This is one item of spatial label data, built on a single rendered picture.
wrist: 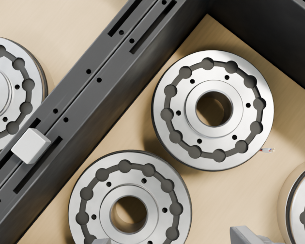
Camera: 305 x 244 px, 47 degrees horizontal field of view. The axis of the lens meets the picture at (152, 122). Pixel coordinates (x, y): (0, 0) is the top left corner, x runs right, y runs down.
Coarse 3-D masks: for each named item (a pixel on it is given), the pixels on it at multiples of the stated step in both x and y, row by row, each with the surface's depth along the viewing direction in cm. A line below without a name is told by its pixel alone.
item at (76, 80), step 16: (128, 0) 23; (144, 0) 23; (128, 32) 23; (96, 48) 22; (112, 48) 22; (80, 64) 22; (96, 64) 22; (64, 80) 22; (80, 80) 22; (48, 96) 22; (64, 96) 22; (48, 112) 22; (48, 128) 22; (0, 160) 22; (16, 160) 22; (0, 176) 22
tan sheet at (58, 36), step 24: (0, 0) 33; (24, 0) 33; (48, 0) 33; (72, 0) 33; (96, 0) 33; (120, 0) 33; (0, 24) 33; (24, 24) 33; (48, 24) 33; (72, 24) 33; (96, 24) 33; (48, 48) 33; (72, 48) 33
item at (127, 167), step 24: (96, 168) 29; (120, 168) 29; (144, 168) 29; (168, 168) 29; (72, 192) 29; (96, 192) 29; (168, 192) 29; (72, 216) 28; (96, 216) 29; (168, 216) 28; (168, 240) 28
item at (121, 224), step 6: (114, 204) 29; (114, 210) 30; (114, 216) 30; (114, 222) 29; (120, 222) 30; (138, 222) 31; (144, 222) 29; (120, 228) 29; (126, 228) 29; (132, 228) 29; (138, 228) 29
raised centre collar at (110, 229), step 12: (108, 192) 28; (120, 192) 28; (132, 192) 28; (144, 192) 28; (108, 204) 28; (144, 204) 28; (156, 204) 28; (108, 216) 28; (156, 216) 28; (108, 228) 28; (144, 228) 28; (120, 240) 28; (132, 240) 28; (144, 240) 28
